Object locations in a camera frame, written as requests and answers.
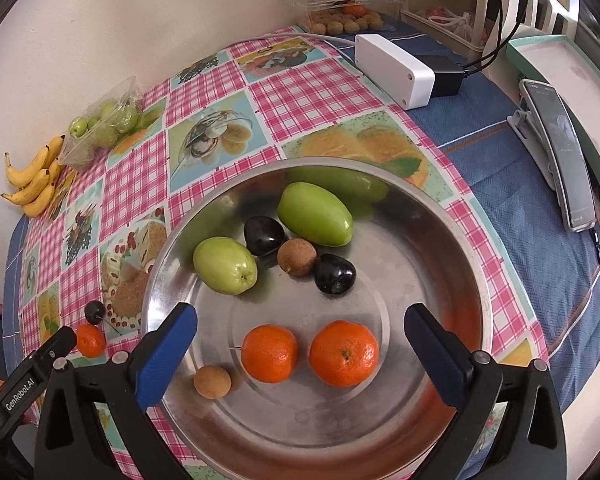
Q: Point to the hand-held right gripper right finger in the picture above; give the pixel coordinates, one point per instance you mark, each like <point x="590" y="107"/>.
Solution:
<point x="432" y="347"/>

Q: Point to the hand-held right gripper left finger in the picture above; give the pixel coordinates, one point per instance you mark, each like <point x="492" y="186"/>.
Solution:
<point x="167" y="350"/>

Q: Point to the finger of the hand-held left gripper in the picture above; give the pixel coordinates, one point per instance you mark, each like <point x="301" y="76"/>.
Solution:
<point x="57" y="350"/>

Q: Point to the brown longan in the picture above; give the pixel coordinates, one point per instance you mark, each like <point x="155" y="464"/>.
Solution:
<point x="212" y="381"/>
<point x="296" y="256"/>

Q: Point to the round metal plate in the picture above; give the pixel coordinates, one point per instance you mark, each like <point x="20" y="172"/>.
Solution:
<point x="405" y="270"/>

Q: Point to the orange mandarin with stem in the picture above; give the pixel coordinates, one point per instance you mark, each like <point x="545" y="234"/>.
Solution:
<point x="269" y="353"/>

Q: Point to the egg-shaped green jujube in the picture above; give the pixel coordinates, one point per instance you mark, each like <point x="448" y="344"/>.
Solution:
<point x="225" y="265"/>

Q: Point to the long green jujube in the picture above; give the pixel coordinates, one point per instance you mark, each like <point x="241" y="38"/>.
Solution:
<point x="315" y="215"/>

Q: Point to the dark cherry with stem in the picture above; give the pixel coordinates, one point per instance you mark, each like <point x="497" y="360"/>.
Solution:
<point x="96" y="312"/>

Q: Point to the yellow banana bunch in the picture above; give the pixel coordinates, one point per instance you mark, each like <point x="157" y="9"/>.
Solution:
<point x="32" y="180"/>

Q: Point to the bag of small green jujubes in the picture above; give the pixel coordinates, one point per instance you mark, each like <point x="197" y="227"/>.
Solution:
<point x="105" y="125"/>

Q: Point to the smartphone on white stand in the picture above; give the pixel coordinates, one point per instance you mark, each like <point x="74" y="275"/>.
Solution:
<point x="530" y="135"/>

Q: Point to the black smartphone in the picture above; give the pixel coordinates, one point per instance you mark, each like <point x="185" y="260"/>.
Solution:
<point x="562" y="150"/>

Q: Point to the black power adapter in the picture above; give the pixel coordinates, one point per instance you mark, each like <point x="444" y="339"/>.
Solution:
<point x="445" y="75"/>

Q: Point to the white plastic box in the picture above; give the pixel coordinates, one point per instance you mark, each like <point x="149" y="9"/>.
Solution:
<point x="395" y="67"/>

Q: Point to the teal shallow box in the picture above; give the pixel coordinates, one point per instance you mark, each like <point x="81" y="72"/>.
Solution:
<point x="580" y="70"/>

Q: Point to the clear bag with red contents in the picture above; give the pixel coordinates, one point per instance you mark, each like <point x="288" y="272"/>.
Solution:
<point x="450" y="22"/>

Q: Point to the clear plastic container of longans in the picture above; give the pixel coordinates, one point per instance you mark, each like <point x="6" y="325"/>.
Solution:
<point x="347" y="7"/>

